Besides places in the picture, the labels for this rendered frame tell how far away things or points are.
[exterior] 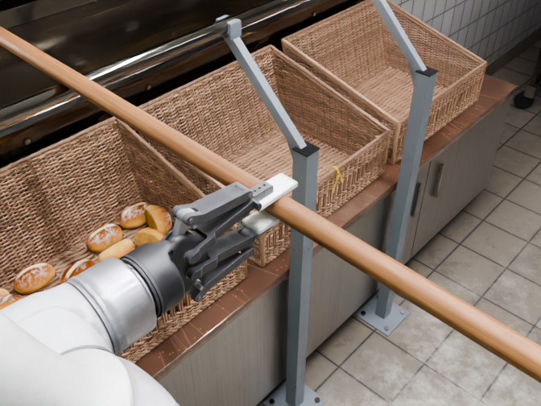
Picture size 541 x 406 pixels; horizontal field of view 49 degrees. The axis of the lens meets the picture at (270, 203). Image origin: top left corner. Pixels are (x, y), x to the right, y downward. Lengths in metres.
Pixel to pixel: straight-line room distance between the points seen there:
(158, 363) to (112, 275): 0.75
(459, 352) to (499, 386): 0.16
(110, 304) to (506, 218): 2.28
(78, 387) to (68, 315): 0.16
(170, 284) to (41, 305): 0.13
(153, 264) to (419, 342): 1.61
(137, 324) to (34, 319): 0.10
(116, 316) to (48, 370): 0.19
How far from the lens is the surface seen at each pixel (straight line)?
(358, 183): 1.72
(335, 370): 2.02
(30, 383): 0.40
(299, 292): 1.51
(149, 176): 1.59
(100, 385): 0.44
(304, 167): 1.25
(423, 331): 2.17
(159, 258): 0.62
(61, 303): 0.59
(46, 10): 1.45
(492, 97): 2.34
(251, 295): 1.44
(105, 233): 1.56
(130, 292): 0.60
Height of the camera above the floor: 1.65
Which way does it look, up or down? 39 degrees down
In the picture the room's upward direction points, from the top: straight up
